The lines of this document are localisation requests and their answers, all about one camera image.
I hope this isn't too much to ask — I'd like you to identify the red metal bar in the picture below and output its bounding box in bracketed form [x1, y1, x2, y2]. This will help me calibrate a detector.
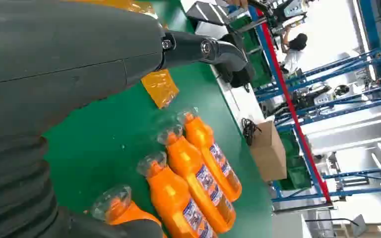
[256, 9, 332, 203]

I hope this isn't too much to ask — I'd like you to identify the green table mat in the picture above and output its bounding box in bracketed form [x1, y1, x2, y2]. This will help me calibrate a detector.
[42, 0, 273, 238]

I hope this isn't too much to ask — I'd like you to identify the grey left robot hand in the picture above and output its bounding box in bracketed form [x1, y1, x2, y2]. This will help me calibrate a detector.
[0, 0, 249, 238]

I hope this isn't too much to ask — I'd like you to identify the person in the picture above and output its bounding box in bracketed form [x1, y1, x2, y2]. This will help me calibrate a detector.
[280, 26, 309, 75]

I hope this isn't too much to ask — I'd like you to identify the green plastic crate stack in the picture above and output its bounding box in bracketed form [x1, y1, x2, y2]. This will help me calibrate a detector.
[277, 130, 313, 191]

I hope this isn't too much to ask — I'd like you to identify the brown cardboard box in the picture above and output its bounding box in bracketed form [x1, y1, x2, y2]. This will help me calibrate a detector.
[250, 120, 288, 182]

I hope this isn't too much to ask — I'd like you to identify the white and black machine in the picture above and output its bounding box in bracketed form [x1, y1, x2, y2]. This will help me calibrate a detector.
[268, 0, 310, 36]

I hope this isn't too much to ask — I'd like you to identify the orange drink bottle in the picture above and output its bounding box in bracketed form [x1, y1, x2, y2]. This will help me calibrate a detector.
[157, 126, 237, 234]
[137, 151, 218, 238]
[177, 110, 243, 202]
[90, 184, 167, 238]

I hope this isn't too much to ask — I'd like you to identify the grey flat device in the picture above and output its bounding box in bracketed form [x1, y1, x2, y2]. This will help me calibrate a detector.
[186, 0, 231, 27]

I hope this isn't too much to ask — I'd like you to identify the blue metal shelf rack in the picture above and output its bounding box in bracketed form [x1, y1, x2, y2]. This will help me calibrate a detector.
[248, 4, 381, 203]

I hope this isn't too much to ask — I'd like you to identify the black cable bundle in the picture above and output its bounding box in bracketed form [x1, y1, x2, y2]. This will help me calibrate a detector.
[241, 118, 262, 147]

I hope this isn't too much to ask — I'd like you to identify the yellow plastic sheet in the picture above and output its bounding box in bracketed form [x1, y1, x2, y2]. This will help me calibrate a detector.
[62, 0, 180, 110]

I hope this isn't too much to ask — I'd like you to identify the blue metal pillar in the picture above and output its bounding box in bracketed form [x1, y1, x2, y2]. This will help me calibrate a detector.
[357, 0, 381, 77]

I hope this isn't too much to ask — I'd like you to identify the ribbed grey left arm sleeve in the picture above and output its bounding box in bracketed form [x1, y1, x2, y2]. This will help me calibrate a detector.
[0, 133, 60, 238]

